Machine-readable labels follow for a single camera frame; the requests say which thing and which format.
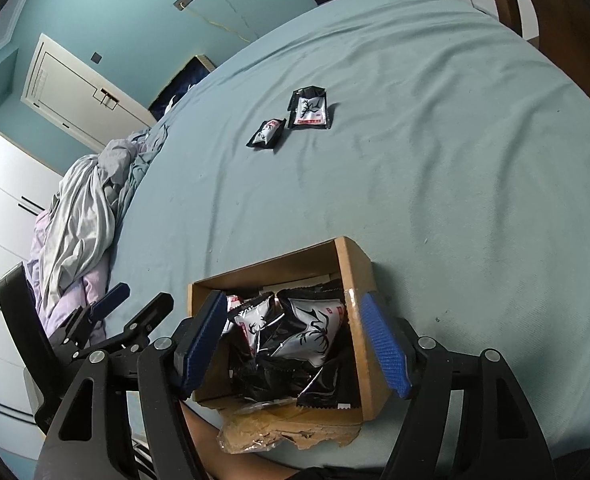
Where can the white antler snack packet upper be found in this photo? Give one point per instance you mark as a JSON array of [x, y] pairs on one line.
[[307, 108]]

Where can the white door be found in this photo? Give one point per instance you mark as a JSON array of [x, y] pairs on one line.
[[74, 97]]

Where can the black office chair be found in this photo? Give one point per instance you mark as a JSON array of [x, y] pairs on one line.
[[22, 321]]

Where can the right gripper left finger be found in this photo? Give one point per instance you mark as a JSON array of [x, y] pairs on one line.
[[90, 435]]

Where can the wall light switch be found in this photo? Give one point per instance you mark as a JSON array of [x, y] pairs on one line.
[[95, 57]]

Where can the white antler snack packet left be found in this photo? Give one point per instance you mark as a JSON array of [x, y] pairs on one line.
[[267, 136]]

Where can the cardboard box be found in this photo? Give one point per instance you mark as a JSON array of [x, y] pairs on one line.
[[340, 258]]

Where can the black bag by wall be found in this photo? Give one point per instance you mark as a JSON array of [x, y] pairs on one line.
[[194, 71]]

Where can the torn brown paper flap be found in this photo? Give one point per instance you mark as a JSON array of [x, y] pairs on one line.
[[261, 428]]

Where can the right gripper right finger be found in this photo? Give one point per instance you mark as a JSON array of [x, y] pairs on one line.
[[499, 435]]

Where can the white antler snack packet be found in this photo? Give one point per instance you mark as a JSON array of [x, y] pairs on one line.
[[307, 108], [267, 136]]

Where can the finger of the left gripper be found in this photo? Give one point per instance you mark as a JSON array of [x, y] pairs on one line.
[[149, 317], [110, 302]]

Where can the crumpled grey blanket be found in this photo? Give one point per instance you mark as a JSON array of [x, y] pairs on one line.
[[68, 264]]

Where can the light blue bed sheet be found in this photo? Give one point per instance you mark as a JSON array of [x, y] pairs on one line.
[[458, 159]]

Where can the black snacks in box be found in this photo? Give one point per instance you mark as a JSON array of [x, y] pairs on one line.
[[252, 334]]

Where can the white wardrobe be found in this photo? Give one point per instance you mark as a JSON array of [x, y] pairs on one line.
[[26, 189]]

